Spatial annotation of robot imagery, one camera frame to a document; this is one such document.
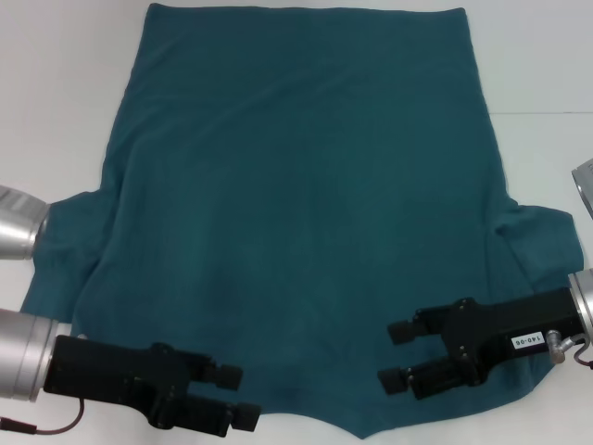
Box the dark red left gripper cable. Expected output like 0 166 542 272
0 397 87 426

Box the right gripper cable silver plug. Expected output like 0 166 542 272
546 328 593 377

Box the teal blue t-shirt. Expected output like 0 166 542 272
20 2 580 439

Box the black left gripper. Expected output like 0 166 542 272
44 334 261 437

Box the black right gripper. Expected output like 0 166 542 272
377 287 581 401

